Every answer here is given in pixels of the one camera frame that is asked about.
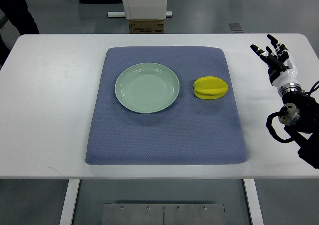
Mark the grey metal base plate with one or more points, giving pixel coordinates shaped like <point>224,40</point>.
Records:
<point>163,214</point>

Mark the white pedestal column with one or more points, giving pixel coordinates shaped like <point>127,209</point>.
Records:
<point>143,10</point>

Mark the person in dark clothes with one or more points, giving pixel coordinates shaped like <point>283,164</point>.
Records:
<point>19,16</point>

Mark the cardboard box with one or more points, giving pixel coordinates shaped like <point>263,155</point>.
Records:
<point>146,26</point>

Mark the metal floor plate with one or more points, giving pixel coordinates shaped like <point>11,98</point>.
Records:
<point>236,27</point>

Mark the blue textured mat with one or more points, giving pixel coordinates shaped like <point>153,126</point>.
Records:
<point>191,131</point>

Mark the yellow starfruit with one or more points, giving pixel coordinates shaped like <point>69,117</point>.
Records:
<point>210,87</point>

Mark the white table leg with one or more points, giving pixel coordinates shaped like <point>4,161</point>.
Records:
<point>69,202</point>
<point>253,202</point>

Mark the white left table leg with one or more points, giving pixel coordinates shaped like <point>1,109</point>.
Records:
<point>69,202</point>

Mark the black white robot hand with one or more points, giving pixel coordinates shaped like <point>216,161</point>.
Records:
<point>282,69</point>

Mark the white right table leg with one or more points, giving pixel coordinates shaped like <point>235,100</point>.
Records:
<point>253,202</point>

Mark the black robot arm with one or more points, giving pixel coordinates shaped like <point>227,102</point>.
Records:
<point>300,117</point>

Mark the light green plate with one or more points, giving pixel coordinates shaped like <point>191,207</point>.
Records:
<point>147,88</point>

